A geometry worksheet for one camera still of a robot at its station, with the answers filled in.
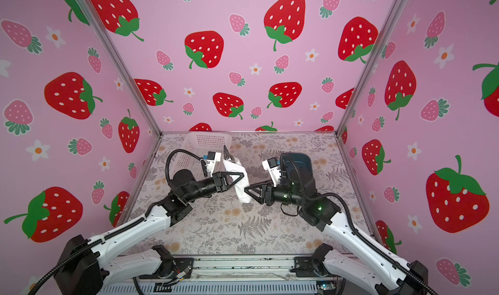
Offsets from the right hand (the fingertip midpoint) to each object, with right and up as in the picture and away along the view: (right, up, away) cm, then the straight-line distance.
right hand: (246, 190), depth 63 cm
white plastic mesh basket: (-30, +17, +48) cm, 59 cm away
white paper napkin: (-1, 0, +1) cm, 1 cm away
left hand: (-1, +4, +1) cm, 4 cm away
